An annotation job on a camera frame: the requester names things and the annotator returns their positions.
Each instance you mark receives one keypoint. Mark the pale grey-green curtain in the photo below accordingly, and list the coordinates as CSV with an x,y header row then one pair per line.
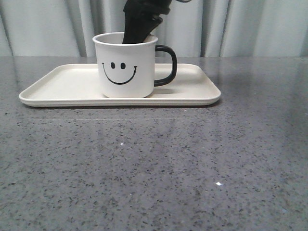
x,y
199,28

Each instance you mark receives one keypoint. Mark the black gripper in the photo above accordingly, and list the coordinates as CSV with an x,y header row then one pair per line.
x,y
139,23

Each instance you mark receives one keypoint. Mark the white smiley mug black handle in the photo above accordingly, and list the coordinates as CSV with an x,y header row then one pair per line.
x,y
128,70

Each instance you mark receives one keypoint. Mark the cream rectangular plastic tray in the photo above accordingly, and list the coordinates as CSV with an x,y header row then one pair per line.
x,y
78,85

